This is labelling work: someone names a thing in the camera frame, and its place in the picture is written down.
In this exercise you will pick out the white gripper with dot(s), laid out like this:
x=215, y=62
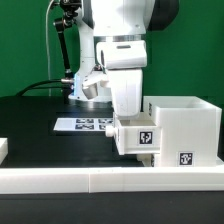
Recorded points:
x=123, y=63

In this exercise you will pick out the white drawer box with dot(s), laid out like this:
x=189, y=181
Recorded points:
x=140, y=136
x=149, y=160

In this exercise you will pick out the white drawer cabinet frame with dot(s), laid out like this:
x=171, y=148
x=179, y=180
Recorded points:
x=190, y=129

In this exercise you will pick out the white front drawer box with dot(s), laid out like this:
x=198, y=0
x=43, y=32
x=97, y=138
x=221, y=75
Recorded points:
x=149, y=160

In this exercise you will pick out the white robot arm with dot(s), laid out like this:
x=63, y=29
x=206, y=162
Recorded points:
x=115, y=21

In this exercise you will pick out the marker tag sheet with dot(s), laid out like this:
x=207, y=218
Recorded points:
x=82, y=124

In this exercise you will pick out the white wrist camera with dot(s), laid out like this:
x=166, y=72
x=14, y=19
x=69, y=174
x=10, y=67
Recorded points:
x=91, y=83

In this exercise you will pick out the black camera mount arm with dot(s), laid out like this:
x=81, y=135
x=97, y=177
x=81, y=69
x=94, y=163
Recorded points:
x=68, y=19

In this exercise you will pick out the white front fence wall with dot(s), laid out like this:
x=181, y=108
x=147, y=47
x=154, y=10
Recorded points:
x=97, y=180

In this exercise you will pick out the white fence wall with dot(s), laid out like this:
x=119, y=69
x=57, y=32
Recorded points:
x=3, y=149
x=97, y=180
x=219, y=162

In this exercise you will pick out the white right fence wall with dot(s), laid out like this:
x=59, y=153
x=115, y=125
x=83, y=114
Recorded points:
x=219, y=162

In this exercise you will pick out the white left fence wall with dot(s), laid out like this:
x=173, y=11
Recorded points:
x=3, y=149

